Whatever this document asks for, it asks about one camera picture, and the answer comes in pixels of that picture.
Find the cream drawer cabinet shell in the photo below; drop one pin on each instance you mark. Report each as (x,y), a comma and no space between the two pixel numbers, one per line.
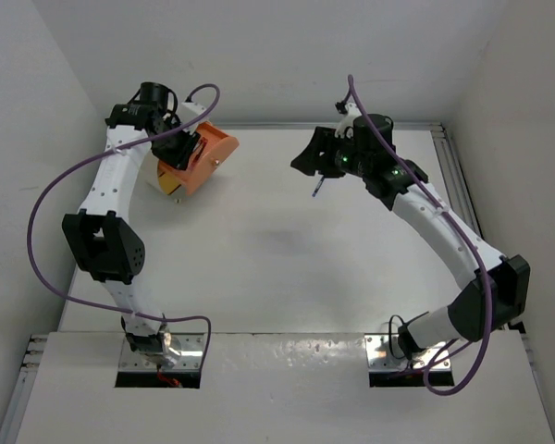
(150,170)

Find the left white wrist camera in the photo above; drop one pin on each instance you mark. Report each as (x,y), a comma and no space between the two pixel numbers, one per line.
(188,111)

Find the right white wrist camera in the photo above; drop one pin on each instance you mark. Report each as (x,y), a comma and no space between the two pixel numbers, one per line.
(349,112)

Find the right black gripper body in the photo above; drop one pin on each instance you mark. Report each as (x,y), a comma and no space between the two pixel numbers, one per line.
(350,160)

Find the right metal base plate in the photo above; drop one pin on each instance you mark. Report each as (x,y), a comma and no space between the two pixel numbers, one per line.
(388,367)

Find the yellow drawer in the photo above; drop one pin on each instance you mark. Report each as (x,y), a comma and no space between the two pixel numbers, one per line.
(168,183)

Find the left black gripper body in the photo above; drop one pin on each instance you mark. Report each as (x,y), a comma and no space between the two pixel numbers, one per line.
(170,123)

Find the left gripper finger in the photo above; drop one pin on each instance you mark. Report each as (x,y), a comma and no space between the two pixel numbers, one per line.
(172,149)
(191,145)

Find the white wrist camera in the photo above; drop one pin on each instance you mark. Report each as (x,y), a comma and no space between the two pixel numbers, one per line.
(349,112)
(188,111)

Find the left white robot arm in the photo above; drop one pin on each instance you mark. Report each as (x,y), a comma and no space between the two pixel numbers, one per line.
(100,236)

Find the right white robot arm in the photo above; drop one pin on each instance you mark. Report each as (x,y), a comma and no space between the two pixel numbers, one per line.
(492,286)

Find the blue pen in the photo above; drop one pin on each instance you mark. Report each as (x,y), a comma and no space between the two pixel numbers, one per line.
(318,186)

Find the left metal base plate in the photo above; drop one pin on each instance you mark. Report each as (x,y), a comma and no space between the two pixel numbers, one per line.
(181,369)

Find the metal base plate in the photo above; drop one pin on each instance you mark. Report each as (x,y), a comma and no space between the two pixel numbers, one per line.
(181,369)
(388,367)

